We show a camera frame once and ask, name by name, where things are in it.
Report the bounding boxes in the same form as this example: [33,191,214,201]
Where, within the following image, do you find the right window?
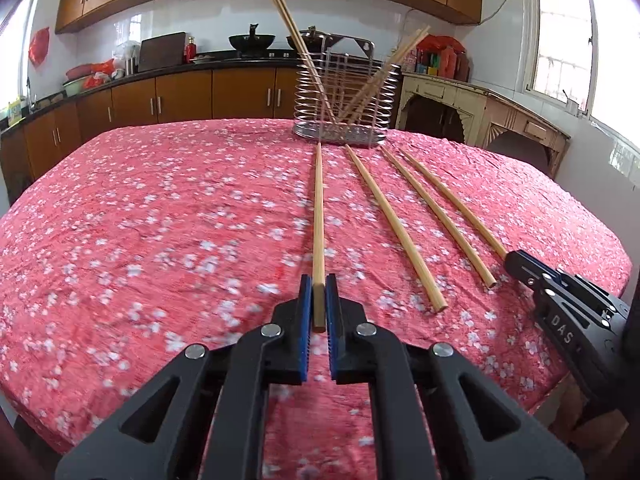
[527,0,639,148]

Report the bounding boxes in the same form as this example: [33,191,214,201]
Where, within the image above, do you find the dark wok with steel lid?
[299,26,332,53]

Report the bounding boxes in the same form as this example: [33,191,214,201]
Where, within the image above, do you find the black wok with lid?
[228,24,276,55]

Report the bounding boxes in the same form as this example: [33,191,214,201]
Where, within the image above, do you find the red bottle on counter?
[184,36,198,63]

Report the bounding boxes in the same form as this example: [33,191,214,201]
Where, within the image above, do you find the yellow detergent bottle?
[6,100,23,126]

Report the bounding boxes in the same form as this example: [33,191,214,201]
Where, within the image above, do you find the left window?
[0,0,38,119]

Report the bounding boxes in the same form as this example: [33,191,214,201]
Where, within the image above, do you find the red basin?
[65,64,93,81]

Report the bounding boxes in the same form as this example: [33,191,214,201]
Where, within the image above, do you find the pink floral tablecloth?
[1,119,631,479]

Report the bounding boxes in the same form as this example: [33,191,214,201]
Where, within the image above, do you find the steel wire utensil holder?
[293,34,400,148]

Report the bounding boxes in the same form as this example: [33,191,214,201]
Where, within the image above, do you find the green white basin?
[62,75,92,98]

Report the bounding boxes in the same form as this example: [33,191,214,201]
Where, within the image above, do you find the red plastic bag on wall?
[28,27,50,67]

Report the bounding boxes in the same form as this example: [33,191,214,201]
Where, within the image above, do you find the red bag over bottles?
[418,35,466,54]

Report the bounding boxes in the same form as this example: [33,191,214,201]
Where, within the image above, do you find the red sauce bottle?
[438,47,457,79]

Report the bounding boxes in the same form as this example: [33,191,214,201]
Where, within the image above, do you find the cream wooden side table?
[395,73,570,179]

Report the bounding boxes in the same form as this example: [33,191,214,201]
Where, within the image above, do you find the lower wooden kitchen cabinets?
[1,63,297,204]

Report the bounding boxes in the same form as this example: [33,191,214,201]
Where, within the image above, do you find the dark wooden cutting board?
[138,32,186,73]

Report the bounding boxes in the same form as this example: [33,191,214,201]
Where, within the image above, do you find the window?
[527,0,639,148]
[0,0,38,119]

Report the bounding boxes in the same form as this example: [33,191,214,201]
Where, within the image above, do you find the gas stove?
[215,49,299,62]

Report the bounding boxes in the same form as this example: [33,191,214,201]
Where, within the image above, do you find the plate with food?
[191,55,216,64]

